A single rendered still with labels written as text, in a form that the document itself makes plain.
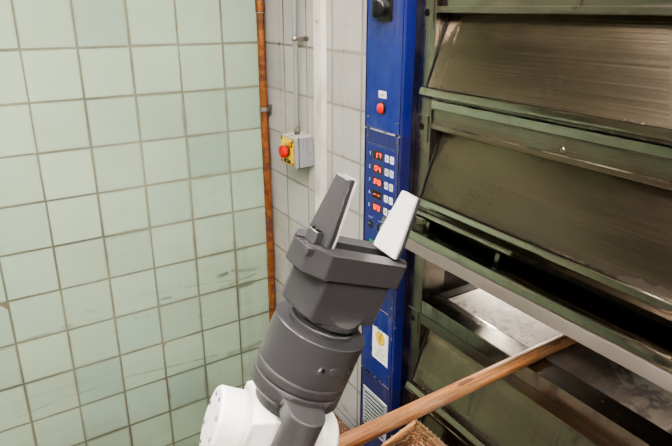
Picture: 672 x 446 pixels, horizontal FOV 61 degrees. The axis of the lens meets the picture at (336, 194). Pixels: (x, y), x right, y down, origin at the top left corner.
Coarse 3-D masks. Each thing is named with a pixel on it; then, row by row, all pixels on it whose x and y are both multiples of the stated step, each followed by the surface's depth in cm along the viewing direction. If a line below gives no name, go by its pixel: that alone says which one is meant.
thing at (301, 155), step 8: (288, 136) 182; (296, 136) 181; (304, 136) 181; (312, 136) 182; (296, 144) 179; (304, 144) 180; (312, 144) 182; (296, 152) 180; (304, 152) 181; (312, 152) 183; (288, 160) 184; (296, 160) 181; (304, 160) 182; (312, 160) 184; (296, 168) 181
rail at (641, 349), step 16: (416, 240) 122; (432, 240) 118; (448, 256) 114; (464, 256) 111; (480, 272) 107; (496, 272) 104; (512, 288) 101; (528, 288) 98; (544, 304) 95; (560, 304) 93; (576, 320) 90; (592, 320) 88; (608, 336) 86; (624, 336) 84; (640, 352) 82; (656, 352) 80
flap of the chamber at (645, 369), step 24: (408, 240) 124; (456, 240) 129; (456, 264) 112; (504, 264) 117; (528, 264) 120; (480, 288) 107; (504, 288) 102; (552, 288) 107; (576, 288) 109; (528, 312) 98; (552, 312) 94; (600, 312) 98; (624, 312) 100; (576, 336) 90; (648, 336) 91; (624, 360) 84
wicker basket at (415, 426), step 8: (408, 424) 151; (416, 424) 151; (400, 432) 150; (408, 432) 151; (416, 432) 151; (424, 432) 149; (392, 440) 148; (400, 440) 150; (408, 440) 152; (416, 440) 151; (424, 440) 149; (432, 440) 146; (440, 440) 145
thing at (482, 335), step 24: (432, 312) 145; (456, 312) 141; (480, 336) 131; (504, 336) 131; (552, 384) 115; (576, 384) 114; (576, 408) 111; (600, 408) 108; (624, 408) 108; (624, 432) 103; (648, 432) 102
